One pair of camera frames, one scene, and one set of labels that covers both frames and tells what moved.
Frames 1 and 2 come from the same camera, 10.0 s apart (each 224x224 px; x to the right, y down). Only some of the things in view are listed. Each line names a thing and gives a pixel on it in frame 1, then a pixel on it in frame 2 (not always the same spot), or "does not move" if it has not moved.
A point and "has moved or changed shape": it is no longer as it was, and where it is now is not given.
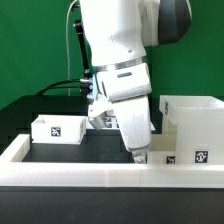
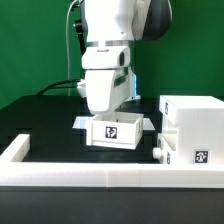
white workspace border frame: x=104 y=174 does not move
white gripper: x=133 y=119 to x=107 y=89
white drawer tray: x=58 y=129 to x=118 y=129
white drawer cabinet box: x=199 y=123 does not move
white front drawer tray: x=163 y=149 has moved or changed shape
